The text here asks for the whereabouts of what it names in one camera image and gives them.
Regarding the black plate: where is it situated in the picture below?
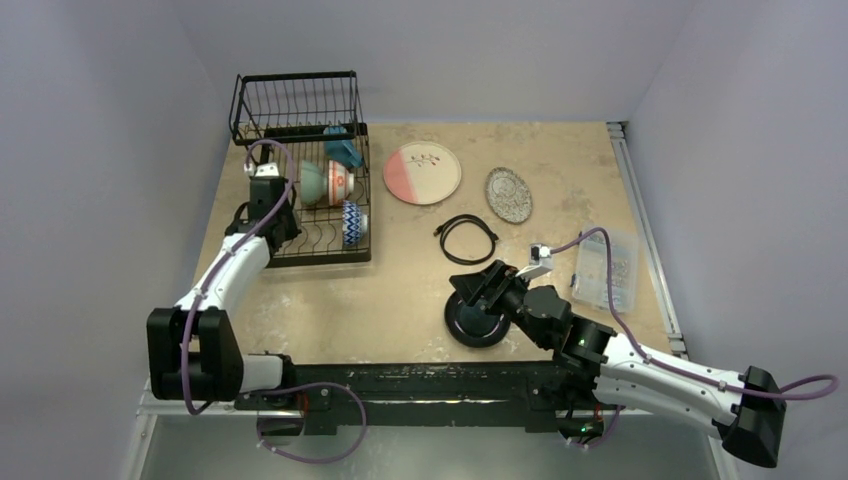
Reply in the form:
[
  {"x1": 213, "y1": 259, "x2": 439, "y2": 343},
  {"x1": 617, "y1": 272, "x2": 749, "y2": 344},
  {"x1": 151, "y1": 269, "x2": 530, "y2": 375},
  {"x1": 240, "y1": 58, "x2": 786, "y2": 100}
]
[{"x1": 444, "y1": 292, "x2": 511, "y2": 349}]

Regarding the celadon green bowl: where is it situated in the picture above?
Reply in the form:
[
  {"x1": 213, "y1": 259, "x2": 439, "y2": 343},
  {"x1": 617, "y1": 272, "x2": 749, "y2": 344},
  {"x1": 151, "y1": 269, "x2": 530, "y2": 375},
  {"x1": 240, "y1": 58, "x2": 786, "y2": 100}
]
[{"x1": 300, "y1": 160, "x2": 327, "y2": 205}]

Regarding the red floral bowl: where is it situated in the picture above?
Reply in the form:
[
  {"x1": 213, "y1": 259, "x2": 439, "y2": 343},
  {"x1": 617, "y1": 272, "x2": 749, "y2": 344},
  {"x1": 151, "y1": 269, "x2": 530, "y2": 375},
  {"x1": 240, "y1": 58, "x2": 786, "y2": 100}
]
[{"x1": 327, "y1": 160, "x2": 356, "y2": 206}]

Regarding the blue mug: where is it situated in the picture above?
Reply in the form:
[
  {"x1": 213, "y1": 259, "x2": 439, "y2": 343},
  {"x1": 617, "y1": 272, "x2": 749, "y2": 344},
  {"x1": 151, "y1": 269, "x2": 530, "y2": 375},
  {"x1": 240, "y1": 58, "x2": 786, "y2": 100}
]
[{"x1": 324, "y1": 139, "x2": 364, "y2": 170}]

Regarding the red patterned bowl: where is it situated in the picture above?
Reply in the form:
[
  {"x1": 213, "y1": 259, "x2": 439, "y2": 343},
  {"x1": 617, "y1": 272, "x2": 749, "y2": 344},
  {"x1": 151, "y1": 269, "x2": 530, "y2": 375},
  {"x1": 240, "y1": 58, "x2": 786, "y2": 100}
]
[{"x1": 342, "y1": 200, "x2": 369, "y2": 247}]

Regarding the grey speckled oval dish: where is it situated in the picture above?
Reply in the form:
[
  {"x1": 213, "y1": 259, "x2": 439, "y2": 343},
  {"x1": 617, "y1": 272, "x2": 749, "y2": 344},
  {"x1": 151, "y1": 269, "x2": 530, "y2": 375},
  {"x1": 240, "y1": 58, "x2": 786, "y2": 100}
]
[{"x1": 484, "y1": 167, "x2": 533, "y2": 224}]

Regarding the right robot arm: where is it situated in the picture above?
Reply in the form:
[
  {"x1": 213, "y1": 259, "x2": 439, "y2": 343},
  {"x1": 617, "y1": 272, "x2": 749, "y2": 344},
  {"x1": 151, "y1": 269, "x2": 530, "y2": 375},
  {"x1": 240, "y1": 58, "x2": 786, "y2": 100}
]
[{"x1": 449, "y1": 261, "x2": 787, "y2": 468}]

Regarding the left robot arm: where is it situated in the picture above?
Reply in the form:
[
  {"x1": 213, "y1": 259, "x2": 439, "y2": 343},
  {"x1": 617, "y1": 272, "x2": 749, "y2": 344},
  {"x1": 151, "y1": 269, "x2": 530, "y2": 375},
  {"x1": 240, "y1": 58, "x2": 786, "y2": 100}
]
[{"x1": 146, "y1": 174, "x2": 298, "y2": 414}]

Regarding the clear plastic parts box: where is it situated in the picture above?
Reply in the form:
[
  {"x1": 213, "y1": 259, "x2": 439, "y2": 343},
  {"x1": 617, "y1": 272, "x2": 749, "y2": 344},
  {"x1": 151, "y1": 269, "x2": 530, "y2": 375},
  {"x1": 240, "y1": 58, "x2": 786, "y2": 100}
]
[{"x1": 571, "y1": 229, "x2": 639, "y2": 314}]

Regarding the pink and cream plate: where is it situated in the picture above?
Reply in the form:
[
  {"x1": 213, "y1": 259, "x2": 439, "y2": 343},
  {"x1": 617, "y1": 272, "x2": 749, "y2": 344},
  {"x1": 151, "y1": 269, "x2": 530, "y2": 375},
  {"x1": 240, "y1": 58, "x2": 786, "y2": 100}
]
[{"x1": 383, "y1": 141, "x2": 462, "y2": 206}]

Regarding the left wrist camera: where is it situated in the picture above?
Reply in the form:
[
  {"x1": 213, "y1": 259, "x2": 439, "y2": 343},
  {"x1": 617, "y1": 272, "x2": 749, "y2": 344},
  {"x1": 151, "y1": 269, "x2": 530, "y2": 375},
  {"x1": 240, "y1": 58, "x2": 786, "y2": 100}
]
[{"x1": 243, "y1": 159, "x2": 282, "y2": 179}]

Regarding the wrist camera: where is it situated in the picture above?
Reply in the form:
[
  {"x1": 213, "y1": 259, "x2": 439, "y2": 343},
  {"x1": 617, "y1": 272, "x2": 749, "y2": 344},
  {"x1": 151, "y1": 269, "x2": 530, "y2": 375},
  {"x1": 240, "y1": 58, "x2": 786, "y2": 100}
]
[
  {"x1": 243, "y1": 159, "x2": 282, "y2": 179},
  {"x1": 516, "y1": 243, "x2": 554, "y2": 282}
]

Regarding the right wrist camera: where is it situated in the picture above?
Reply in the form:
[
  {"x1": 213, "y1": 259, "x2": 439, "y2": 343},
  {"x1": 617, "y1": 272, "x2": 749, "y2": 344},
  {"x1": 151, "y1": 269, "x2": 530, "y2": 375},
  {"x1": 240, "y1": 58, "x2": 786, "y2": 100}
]
[{"x1": 516, "y1": 243, "x2": 554, "y2": 282}]

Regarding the black coiled cable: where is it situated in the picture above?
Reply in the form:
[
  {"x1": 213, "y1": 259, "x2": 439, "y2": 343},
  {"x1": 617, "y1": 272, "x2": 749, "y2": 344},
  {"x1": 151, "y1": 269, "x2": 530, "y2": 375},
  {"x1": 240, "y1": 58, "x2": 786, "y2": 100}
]
[{"x1": 434, "y1": 213, "x2": 500, "y2": 267}]

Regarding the black wire dish rack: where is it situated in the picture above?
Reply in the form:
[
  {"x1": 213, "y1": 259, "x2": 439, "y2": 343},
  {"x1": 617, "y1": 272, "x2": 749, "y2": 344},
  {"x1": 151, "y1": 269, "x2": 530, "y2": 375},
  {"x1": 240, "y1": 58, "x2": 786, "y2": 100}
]
[{"x1": 229, "y1": 71, "x2": 372, "y2": 267}]

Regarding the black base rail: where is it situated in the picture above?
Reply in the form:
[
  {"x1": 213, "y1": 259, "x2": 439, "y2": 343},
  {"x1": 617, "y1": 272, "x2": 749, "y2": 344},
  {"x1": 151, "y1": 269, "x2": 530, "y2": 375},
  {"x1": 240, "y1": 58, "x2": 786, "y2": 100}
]
[{"x1": 234, "y1": 361, "x2": 604, "y2": 438}]

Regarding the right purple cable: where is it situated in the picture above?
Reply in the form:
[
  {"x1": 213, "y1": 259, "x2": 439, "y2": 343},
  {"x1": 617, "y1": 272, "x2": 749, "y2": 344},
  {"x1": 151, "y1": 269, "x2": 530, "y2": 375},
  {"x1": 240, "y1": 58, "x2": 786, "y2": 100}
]
[{"x1": 549, "y1": 227, "x2": 840, "y2": 403}]

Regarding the purple cable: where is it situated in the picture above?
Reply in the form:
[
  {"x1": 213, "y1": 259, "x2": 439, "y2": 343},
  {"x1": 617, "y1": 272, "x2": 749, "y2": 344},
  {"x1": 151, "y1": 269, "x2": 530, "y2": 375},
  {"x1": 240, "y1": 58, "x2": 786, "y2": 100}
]
[
  {"x1": 180, "y1": 139, "x2": 368, "y2": 465},
  {"x1": 549, "y1": 227, "x2": 840, "y2": 403}
]

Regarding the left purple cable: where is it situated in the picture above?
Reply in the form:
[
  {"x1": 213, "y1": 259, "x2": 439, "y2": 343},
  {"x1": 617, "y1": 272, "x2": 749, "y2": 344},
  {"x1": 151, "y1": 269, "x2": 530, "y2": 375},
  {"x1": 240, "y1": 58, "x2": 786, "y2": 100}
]
[{"x1": 180, "y1": 139, "x2": 368, "y2": 465}]

